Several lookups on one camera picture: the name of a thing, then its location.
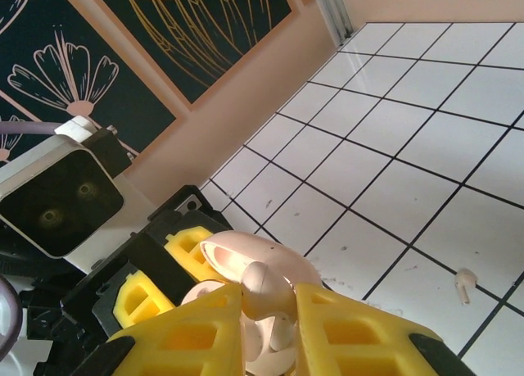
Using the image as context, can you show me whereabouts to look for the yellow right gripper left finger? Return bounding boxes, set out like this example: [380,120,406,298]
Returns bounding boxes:
[75,284,247,376]

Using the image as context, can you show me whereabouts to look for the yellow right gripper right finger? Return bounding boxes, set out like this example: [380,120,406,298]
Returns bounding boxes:
[294,283,466,376]

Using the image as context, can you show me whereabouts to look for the cream earbud charging case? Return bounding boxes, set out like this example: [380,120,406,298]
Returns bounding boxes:
[179,230,324,376]

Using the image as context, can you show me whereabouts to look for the cream wireless earbud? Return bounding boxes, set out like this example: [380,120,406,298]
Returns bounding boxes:
[240,260,296,352]
[454,268,478,306]

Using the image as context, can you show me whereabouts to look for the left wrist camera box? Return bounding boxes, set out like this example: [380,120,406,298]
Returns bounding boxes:
[0,116,126,259]

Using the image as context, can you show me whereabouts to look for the aluminium frame post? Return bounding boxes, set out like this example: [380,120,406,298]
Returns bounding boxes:
[313,0,354,45]

